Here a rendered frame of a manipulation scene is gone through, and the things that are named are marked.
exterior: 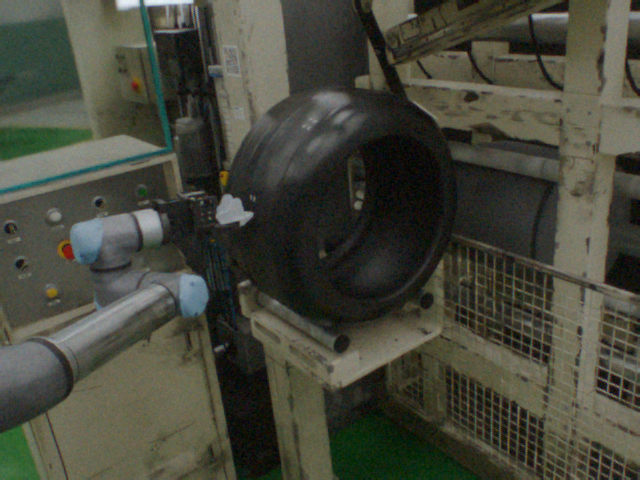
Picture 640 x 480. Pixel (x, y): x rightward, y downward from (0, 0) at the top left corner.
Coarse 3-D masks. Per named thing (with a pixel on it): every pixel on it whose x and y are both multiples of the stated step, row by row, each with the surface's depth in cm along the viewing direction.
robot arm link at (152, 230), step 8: (136, 216) 116; (144, 216) 116; (152, 216) 117; (144, 224) 115; (152, 224) 116; (160, 224) 117; (144, 232) 115; (152, 232) 116; (160, 232) 117; (144, 240) 115; (152, 240) 116; (160, 240) 118; (144, 248) 117
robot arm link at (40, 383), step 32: (160, 288) 106; (192, 288) 109; (96, 320) 92; (128, 320) 96; (160, 320) 104; (0, 352) 78; (32, 352) 80; (64, 352) 83; (96, 352) 89; (0, 384) 75; (32, 384) 78; (64, 384) 82; (0, 416) 76; (32, 416) 79
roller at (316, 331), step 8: (264, 296) 167; (264, 304) 167; (272, 304) 164; (280, 304) 162; (280, 312) 161; (288, 312) 158; (288, 320) 159; (296, 320) 155; (304, 320) 153; (304, 328) 153; (312, 328) 150; (320, 328) 149; (328, 328) 148; (312, 336) 151; (320, 336) 148; (328, 336) 146; (336, 336) 145; (344, 336) 145; (328, 344) 146; (336, 344) 144; (344, 344) 145
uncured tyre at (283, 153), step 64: (256, 128) 140; (320, 128) 127; (384, 128) 133; (256, 192) 131; (320, 192) 127; (384, 192) 175; (448, 192) 151; (256, 256) 135; (384, 256) 172; (320, 320) 141
